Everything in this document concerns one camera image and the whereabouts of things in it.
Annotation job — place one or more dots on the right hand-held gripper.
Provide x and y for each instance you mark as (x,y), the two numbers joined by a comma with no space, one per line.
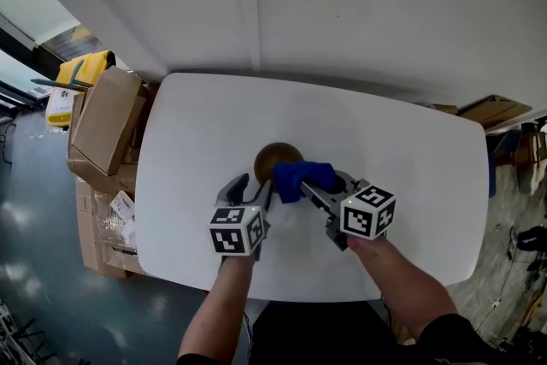
(367,213)

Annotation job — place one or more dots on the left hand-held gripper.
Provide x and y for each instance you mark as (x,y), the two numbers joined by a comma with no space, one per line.
(233,233)

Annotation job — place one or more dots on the blue cloth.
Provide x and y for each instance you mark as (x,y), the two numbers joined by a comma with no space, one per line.
(299,179)

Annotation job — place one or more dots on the brown round bowl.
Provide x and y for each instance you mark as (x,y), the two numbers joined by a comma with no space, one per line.
(269,160)

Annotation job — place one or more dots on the person's left forearm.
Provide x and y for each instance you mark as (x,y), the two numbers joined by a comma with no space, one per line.
(222,303)

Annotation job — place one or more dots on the person's right forearm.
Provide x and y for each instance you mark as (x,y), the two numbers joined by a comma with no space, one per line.
(397,282)

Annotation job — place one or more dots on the crumpled white packing papers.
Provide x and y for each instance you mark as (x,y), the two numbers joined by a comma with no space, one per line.
(129,233)

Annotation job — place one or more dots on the white paper slip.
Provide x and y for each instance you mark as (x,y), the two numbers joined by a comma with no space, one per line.
(122,204)

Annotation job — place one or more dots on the person's black shirt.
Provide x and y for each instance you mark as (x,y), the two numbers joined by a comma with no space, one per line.
(325,337)

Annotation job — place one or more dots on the wooden slatted board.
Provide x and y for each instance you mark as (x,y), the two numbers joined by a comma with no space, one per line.
(399,331)

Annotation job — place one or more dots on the flat cardboard box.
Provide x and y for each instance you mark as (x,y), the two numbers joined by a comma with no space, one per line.
(107,119)

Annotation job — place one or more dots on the large plain cardboard box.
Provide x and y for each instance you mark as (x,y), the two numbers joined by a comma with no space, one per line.
(85,171)

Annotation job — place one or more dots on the blue chair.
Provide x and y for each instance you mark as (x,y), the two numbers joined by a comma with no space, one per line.
(504,145)

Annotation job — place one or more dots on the brown cardboard sheet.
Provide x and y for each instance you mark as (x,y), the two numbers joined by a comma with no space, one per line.
(495,109)

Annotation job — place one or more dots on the yellow bin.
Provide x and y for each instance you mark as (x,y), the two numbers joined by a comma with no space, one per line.
(94,64)

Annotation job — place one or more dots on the wooden side shelf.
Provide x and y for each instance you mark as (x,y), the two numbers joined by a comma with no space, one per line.
(530,147)

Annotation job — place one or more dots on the black bag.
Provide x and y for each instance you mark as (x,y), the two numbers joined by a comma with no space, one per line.
(532,237)

